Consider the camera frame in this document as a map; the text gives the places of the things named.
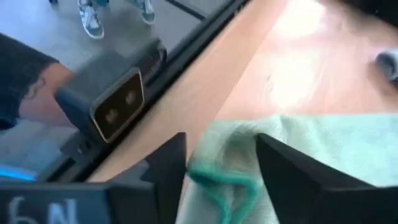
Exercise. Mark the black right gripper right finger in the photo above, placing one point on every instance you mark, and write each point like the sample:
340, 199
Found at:
289, 180

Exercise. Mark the grey depth camera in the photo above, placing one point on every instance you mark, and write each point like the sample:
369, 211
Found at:
118, 102

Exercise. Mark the black aluminium table frame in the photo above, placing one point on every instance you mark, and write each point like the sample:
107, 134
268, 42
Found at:
192, 40

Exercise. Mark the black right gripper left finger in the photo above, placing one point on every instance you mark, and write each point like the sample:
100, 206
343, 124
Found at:
161, 174

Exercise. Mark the grey microfiber towel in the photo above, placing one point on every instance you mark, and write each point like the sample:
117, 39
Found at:
388, 65

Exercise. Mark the person's shoe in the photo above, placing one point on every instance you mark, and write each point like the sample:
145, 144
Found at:
90, 21
146, 11

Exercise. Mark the pale green microfiber towel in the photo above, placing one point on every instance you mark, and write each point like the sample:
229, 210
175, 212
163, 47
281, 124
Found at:
342, 143

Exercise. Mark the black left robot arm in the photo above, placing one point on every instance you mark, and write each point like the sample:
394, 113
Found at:
373, 6

